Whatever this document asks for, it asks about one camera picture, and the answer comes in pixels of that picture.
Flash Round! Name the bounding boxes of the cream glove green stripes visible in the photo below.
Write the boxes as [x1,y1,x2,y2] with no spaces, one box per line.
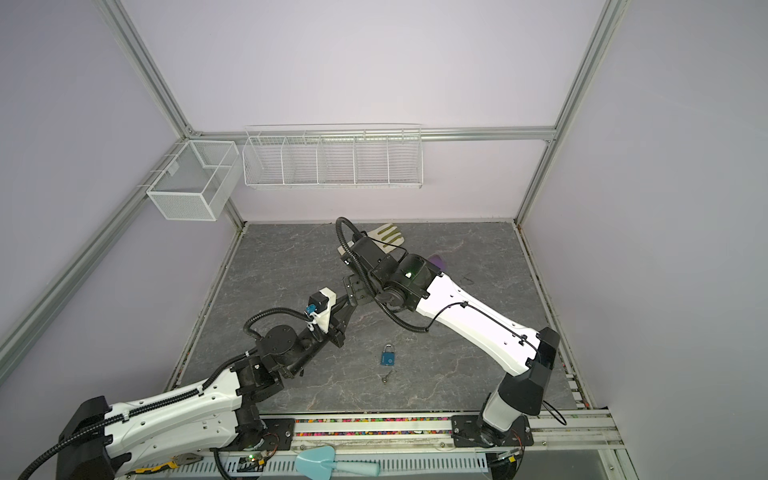
[335,221,404,263]

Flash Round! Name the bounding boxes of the blue padlock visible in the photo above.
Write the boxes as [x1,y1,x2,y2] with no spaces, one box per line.
[380,344,396,367]

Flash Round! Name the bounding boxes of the teal plastic trowel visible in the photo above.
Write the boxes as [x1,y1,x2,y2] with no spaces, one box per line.
[294,446,381,480]

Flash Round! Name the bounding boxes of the purple trowel pink handle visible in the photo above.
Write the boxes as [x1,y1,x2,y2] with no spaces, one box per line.
[428,255,446,271]

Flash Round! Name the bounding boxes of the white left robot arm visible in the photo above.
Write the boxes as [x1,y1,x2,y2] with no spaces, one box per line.
[20,298,355,479]

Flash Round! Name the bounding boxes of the long white wire basket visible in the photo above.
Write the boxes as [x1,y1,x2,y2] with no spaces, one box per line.
[241,123,424,189]

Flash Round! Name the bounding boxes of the small white mesh basket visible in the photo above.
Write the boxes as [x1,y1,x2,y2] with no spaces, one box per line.
[147,140,243,222]

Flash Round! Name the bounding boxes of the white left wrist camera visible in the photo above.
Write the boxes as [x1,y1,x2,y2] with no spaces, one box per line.
[305,288,337,334]

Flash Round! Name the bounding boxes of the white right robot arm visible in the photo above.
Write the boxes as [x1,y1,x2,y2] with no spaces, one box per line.
[335,217,560,447]

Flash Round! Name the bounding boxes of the yellow handled pliers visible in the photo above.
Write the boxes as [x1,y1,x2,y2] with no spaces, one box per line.
[129,453,203,475]

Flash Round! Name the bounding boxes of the aluminium frame rails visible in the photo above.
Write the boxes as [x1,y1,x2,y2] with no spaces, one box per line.
[0,0,631,480]

